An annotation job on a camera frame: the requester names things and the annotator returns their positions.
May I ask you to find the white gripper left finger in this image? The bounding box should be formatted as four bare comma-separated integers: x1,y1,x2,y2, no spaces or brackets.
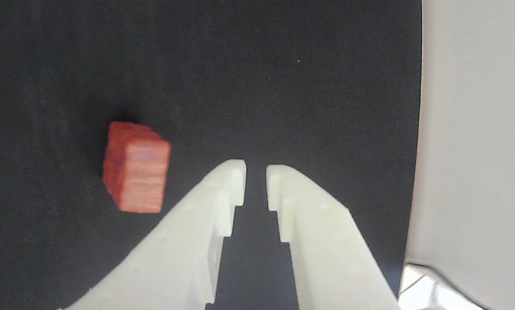
59,159,247,310

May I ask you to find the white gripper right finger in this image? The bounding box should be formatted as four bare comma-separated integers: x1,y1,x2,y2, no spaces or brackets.
265,164,401,310

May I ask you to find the red-brown toy block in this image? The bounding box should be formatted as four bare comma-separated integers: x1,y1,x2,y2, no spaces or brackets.
102,121,172,214

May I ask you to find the black mouse mat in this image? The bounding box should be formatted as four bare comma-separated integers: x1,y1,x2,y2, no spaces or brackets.
0,0,423,310

